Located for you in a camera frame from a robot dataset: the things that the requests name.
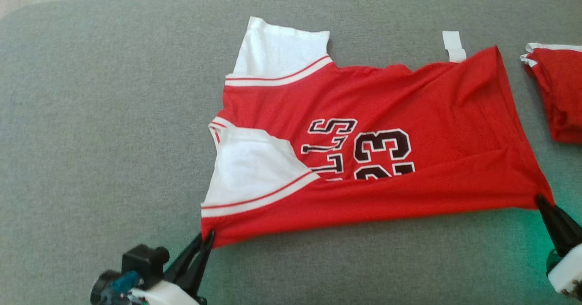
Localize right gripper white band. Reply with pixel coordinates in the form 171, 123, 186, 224
534, 195, 582, 302

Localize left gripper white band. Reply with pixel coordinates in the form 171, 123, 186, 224
130, 230, 216, 305

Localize red shorts with white stripes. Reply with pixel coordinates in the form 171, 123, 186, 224
520, 43, 582, 144

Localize red basketball jersey white sleeves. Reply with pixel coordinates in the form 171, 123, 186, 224
200, 16, 556, 249

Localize grey fabric sofa seat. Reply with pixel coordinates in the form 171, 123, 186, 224
0, 0, 582, 305

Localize left black cable blue connector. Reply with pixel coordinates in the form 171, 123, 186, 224
107, 271, 141, 297

